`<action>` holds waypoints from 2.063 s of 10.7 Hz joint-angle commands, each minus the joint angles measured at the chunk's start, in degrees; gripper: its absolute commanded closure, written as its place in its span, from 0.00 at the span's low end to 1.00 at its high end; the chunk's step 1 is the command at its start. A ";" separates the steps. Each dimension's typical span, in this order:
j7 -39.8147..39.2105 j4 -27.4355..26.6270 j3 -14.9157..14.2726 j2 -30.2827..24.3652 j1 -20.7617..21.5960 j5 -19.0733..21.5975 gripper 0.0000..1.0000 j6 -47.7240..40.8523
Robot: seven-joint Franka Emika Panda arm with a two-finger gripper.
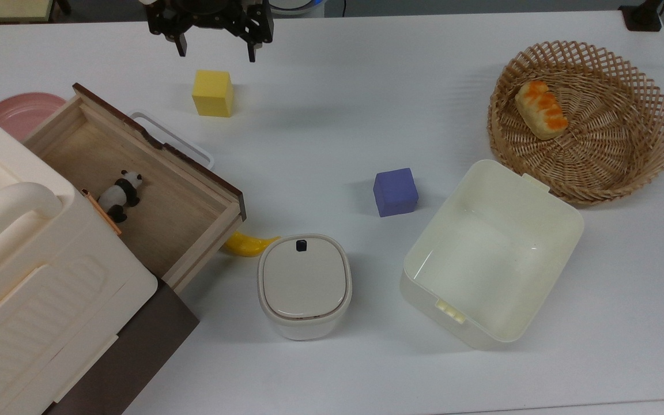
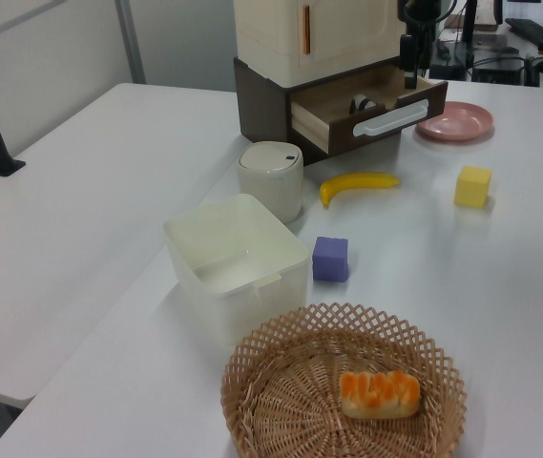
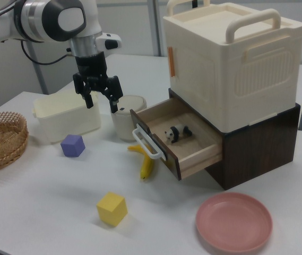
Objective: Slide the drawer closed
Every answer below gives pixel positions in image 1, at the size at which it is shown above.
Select cream plastic storage box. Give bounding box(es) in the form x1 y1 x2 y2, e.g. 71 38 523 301
0 98 159 415

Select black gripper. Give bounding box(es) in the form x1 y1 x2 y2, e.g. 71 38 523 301
146 0 275 63

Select small cream lidded bin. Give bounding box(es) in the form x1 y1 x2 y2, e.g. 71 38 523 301
256 233 353 341

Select black table clamp mount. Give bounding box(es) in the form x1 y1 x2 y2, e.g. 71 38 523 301
618 0 664 33

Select open cream plastic tub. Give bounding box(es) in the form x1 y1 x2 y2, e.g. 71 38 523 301
399 159 586 351

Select orange tape strip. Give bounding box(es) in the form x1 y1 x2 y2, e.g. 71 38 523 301
81 188 123 236

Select woven wicker basket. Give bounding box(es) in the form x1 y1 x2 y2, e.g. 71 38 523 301
487 40 664 207

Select yellow toy banana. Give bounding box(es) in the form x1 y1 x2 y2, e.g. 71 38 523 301
223 231 281 258

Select purple foam cube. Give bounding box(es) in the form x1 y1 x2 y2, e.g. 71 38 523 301
373 168 420 218

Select dark brown drawer cabinet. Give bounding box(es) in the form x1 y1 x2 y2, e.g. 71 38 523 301
43 277 201 415

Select small panda figurine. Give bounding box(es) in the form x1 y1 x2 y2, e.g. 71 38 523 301
96 169 144 224

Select toy bread with orange topping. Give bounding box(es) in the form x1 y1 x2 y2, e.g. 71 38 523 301
514 80 570 141

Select pink round plate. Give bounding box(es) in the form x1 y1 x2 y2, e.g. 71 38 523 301
0 92 68 142

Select beige side table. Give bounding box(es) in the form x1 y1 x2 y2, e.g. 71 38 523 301
0 0 72 24

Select yellow foam cube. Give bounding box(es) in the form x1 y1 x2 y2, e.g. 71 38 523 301
192 70 235 118

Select wooden drawer with white handle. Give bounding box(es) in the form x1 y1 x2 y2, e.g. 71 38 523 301
22 82 247 292

